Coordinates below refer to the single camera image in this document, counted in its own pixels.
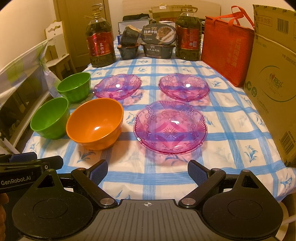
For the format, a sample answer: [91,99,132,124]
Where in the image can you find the orange plastic bowl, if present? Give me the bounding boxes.
[66,98,124,151]

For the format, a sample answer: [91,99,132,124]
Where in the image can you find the green plastic bowl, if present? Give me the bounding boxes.
[30,97,70,140]
[57,72,91,103]

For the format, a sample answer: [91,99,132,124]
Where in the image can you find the large pink plastic plate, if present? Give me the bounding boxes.
[133,100,208,155]

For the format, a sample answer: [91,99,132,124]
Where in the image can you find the person's left hand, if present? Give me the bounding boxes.
[0,193,9,241]

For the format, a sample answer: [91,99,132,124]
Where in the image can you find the cloth covered side shelf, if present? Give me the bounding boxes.
[1,40,61,154]

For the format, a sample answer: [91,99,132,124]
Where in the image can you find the large cardboard box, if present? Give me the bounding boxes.
[244,4,296,167]

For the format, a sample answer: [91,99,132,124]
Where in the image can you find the white wooden chair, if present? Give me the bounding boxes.
[45,22,77,80]

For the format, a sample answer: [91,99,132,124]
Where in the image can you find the lower small black cup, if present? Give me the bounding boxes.
[117,45,139,60]

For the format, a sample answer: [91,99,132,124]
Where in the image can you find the red insulated tote bag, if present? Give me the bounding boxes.
[201,6,254,87]

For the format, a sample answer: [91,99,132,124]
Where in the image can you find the lower instant meal box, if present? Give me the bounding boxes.
[142,43,175,59]

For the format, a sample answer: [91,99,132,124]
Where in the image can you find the left cooking oil bottle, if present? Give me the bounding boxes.
[85,3,116,68]

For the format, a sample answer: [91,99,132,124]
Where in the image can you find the cooking oil bottle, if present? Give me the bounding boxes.
[85,3,116,68]
[175,5,202,61]

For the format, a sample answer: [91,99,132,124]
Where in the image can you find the tilted small black cup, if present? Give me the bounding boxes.
[120,26,140,47]

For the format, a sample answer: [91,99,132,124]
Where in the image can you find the right cooking oil bottle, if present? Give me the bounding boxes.
[175,5,202,61]

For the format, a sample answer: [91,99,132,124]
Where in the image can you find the tilted instant rice bowl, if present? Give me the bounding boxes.
[141,24,176,45]

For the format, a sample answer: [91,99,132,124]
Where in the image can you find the white box behind cups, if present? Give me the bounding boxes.
[118,19,151,35]

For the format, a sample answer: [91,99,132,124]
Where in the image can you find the wooden door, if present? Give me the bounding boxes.
[53,0,111,69]

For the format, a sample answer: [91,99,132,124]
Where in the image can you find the black bag in background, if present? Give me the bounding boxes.
[122,13,149,21]

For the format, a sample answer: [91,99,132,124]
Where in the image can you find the wooden headboard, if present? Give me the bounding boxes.
[122,0,221,19]

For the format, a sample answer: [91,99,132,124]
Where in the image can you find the background brown cardboard box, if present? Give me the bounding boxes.
[149,4,184,22]

